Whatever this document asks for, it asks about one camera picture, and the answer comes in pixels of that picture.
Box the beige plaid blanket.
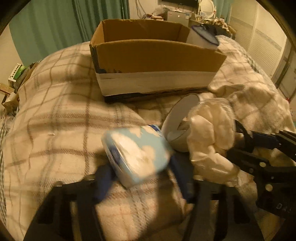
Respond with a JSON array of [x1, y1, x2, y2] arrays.
[[1, 35, 295, 240]]

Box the green white packet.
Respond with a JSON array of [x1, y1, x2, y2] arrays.
[[8, 63, 27, 86]]

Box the brown cardboard box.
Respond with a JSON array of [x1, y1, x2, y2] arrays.
[[90, 19, 226, 98]]

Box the white tape roll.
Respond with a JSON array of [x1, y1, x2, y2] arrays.
[[161, 93, 200, 153]]

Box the white lace cloth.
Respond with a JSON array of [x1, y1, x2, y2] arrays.
[[187, 98, 239, 184]]

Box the white closet doors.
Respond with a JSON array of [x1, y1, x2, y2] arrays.
[[230, 1, 287, 77]]

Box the green window curtain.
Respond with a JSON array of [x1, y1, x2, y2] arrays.
[[9, 0, 130, 65]]

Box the small bedside cardboard box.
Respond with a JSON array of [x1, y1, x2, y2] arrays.
[[1, 61, 39, 113]]

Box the blue tissue pack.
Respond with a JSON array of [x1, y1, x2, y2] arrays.
[[101, 125, 174, 189]]

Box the round white vanity mirror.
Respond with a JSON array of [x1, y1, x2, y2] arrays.
[[198, 0, 215, 18]]

